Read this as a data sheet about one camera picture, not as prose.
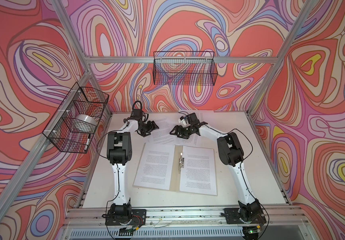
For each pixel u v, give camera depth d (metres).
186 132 0.94
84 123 0.70
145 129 0.95
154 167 0.91
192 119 0.88
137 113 0.91
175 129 0.95
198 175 0.87
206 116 1.19
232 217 0.73
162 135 1.07
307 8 0.69
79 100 0.75
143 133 0.98
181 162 0.91
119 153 0.61
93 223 0.72
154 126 0.98
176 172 0.89
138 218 0.72
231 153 0.63
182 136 0.97
